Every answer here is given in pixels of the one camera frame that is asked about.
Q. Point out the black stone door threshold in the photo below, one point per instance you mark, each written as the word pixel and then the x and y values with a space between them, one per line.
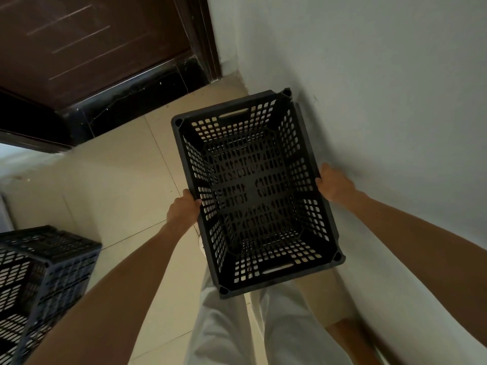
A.
pixel 125 98

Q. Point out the dark blue perforated plastic crate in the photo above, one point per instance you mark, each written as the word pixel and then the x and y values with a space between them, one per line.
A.
pixel 36 288

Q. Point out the person's right hand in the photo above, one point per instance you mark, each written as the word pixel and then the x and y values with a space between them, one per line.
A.
pixel 335 185

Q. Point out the black perforated plastic crate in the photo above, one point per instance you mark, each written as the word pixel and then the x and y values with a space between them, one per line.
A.
pixel 251 193

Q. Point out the person's white trousers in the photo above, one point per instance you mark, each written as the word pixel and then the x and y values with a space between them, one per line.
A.
pixel 258 326

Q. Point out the dark brown wooden door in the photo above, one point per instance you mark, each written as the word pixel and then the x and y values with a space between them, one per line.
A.
pixel 87 41

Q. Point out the person's left thumb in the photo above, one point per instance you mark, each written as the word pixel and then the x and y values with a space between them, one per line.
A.
pixel 194 204

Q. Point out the person's left forearm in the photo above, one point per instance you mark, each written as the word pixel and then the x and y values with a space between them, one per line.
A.
pixel 102 304

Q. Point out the person's left hand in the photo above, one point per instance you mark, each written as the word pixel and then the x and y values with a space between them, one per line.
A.
pixel 182 213

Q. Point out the person's right thumb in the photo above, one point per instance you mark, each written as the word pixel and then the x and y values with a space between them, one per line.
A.
pixel 320 185

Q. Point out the person's right forearm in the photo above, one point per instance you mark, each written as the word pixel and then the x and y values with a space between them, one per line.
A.
pixel 422 243

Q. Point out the dark brown door frame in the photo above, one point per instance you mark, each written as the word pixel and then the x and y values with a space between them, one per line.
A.
pixel 207 37

